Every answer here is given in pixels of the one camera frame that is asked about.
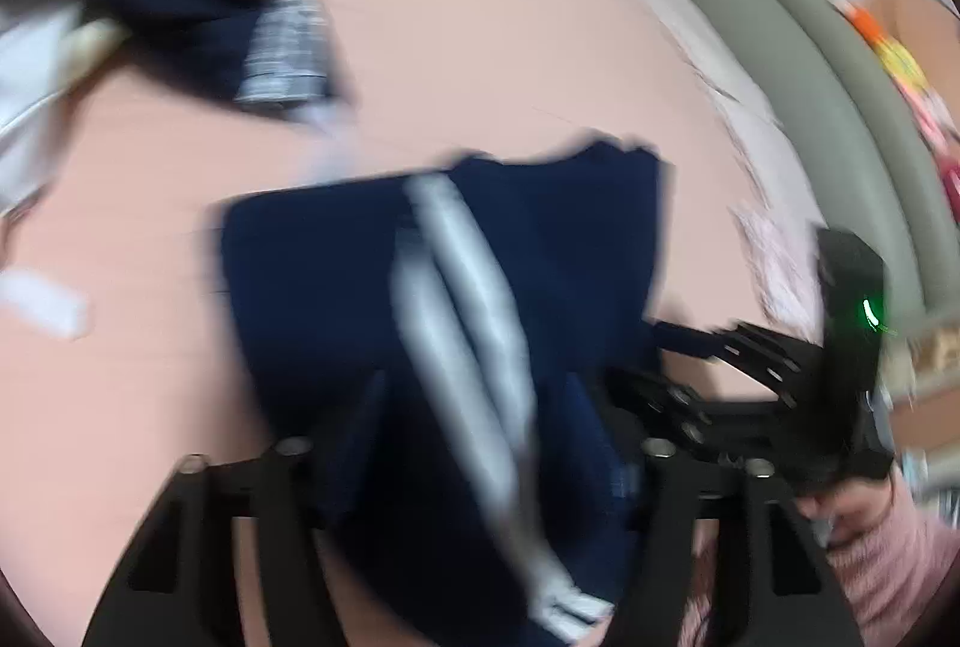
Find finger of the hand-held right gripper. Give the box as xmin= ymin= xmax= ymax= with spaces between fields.
xmin=606 ymin=366 xmax=800 ymax=464
xmin=651 ymin=315 xmax=827 ymax=404

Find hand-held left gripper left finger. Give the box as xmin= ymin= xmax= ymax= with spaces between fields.
xmin=81 ymin=373 xmax=389 ymax=647

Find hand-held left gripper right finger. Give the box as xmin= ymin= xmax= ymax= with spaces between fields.
xmin=606 ymin=437 xmax=865 ymax=647

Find navy pants with white stripes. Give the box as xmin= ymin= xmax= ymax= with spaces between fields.
xmin=217 ymin=141 xmax=665 ymax=647

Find person's right hand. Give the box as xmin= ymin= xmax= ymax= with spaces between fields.
xmin=795 ymin=476 xmax=897 ymax=547

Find folded pink printed pajama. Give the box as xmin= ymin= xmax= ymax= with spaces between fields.
xmin=731 ymin=203 xmax=827 ymax=327

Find grey padded headboard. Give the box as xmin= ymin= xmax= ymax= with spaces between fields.
xmin=660 ymin=0 xmax=960 ymax=337

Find yellow plush toy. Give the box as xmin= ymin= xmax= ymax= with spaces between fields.
xmin=877 ymin=36 xmax=935 ymax=97

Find white paper tag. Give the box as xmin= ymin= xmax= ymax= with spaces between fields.
xmin=0 ymin=270 xmax=89 ymax=342

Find orange carrot plush toy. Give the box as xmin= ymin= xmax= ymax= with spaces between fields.
xmin=840 ymin=0 xmax=890 ymax=52

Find pink bed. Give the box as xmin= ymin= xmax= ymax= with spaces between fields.
xmin=0 ymin=0 xmax=908 ymax=647

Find light blue printed pajama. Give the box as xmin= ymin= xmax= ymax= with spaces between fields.
xmin=0 ymin=6 xmax=113 ymax=217

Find cream garment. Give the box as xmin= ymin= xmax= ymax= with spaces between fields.
xmin=64 ymin=17 xmax=136 ymax=74

